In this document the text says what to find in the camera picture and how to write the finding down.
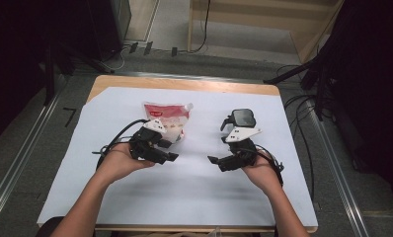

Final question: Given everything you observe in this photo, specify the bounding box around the metal floor rail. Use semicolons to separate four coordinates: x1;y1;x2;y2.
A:
114;70;266;85
303;98;370;237
0;74;70;230

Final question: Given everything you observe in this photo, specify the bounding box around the dark curtain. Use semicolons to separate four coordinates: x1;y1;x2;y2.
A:
0;0;89;151
329;0;393;216

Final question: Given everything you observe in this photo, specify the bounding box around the black floor cable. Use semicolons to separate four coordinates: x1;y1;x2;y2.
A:
275;63;318;202

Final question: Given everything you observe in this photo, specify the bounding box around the person's dark clothing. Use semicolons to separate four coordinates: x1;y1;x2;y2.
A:
36;215;66;237

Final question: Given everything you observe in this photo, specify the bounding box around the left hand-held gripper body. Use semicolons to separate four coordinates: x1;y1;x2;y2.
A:
128;118;168;162

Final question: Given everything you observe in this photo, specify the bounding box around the person's left hand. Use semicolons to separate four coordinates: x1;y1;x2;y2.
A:
97;141;156;184

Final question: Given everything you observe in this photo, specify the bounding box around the white table sheet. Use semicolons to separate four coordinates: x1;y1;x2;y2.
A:
37;86;319;229

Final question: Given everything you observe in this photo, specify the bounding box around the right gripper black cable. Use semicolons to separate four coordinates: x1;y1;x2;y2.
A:
255;143;286;188

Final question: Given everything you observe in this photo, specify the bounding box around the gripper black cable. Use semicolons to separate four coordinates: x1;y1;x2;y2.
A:
92;118;150;171
255;143;286;188

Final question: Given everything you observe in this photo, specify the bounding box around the black flip-lid container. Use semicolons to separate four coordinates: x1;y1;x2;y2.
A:
229;108;257;129

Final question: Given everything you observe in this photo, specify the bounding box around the person's right hand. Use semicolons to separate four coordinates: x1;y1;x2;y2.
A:
241;148;283;196

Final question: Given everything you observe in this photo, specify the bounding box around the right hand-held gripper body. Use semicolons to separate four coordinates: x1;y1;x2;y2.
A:
221;125;263;167

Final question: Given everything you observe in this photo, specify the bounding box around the wooden shelf frame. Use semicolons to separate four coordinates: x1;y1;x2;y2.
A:
187;0;347;64

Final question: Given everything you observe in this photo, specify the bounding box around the black hanging cable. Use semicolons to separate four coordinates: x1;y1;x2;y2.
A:
188;0;212;54

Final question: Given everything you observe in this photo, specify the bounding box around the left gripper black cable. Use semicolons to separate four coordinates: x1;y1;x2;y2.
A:
92;118;150;171

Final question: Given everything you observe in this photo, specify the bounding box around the red and white sugar pouch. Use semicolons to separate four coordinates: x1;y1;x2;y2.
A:
142;101;195;144

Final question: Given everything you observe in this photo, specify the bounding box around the white floor cable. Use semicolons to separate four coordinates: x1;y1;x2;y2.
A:
101;44;132;72

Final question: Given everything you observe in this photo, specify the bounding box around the black metal stand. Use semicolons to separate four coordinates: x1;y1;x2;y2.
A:
263;48;339;122

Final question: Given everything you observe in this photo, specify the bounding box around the black cabinet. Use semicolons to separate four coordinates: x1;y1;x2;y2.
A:
85;0;133;62

